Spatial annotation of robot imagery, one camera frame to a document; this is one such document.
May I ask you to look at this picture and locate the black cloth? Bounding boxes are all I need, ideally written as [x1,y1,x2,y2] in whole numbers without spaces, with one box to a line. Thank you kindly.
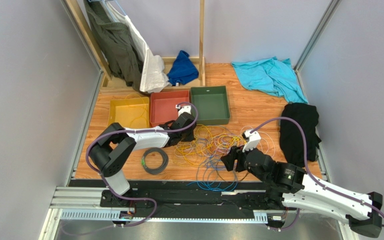
[279,103,322,168]

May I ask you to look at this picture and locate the orange yellow thin cable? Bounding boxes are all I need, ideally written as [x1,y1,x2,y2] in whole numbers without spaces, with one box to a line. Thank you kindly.
[123,93,246,167]

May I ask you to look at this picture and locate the white garment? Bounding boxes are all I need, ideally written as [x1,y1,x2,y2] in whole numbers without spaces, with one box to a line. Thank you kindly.
[104,3,170,94]

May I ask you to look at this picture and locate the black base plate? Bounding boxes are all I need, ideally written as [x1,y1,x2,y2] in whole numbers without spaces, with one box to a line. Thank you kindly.
[68,179,285,213]

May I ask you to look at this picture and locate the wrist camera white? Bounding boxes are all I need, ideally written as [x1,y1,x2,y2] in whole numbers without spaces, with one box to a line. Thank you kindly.
[175,104,192,117]
[242,129,262,152]

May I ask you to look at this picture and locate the grey coiled cable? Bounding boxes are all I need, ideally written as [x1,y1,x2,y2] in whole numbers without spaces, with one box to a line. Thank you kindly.
[141,148,170,176]

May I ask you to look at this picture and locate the olive green garment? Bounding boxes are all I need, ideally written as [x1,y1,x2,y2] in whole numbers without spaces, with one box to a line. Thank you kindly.
[83,0,144,92]

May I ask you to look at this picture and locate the blue thin cable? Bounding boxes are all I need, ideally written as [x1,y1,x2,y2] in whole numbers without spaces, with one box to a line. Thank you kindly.
[186,124,239,192]

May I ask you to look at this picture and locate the wooden rack frame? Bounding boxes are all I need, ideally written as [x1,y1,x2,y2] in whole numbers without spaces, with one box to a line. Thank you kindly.
[63,0,206,92]

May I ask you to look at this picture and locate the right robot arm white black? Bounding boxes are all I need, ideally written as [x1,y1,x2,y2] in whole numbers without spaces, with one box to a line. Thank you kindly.
[221,146,383,238]

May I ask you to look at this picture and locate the red plastic bin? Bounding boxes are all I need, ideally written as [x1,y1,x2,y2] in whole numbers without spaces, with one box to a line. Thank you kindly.
[149,90,190,127]

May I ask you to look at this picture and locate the green plastic bin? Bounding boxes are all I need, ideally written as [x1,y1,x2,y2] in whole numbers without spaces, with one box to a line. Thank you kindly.
[190,86,231,126]

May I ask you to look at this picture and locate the yellow plastic bin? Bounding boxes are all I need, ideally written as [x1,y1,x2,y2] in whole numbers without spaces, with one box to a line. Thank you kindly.
[107,97,150,129]

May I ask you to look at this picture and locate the cyan cloth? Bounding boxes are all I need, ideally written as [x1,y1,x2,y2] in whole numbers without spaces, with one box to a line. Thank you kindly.
[231,56,309,104]

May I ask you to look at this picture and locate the bright yellow cable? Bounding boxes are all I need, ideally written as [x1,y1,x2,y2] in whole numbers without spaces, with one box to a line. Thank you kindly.
[211,131,249,151]

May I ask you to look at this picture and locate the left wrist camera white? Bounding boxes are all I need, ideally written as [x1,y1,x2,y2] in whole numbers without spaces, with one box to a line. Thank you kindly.
[175,104,192,117]

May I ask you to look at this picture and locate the aluminium rail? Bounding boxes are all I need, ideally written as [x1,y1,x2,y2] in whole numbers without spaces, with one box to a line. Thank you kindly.
[50,187,269,224]

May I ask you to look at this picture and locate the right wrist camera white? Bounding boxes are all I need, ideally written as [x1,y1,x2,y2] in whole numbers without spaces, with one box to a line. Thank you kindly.
[242,129,262,152]

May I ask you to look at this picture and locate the dark blue cloth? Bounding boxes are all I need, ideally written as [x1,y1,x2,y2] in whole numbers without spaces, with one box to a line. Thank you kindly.
[167,50,199,86]

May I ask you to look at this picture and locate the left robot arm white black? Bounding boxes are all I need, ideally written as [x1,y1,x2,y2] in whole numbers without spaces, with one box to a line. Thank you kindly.
[85,112,197,196]

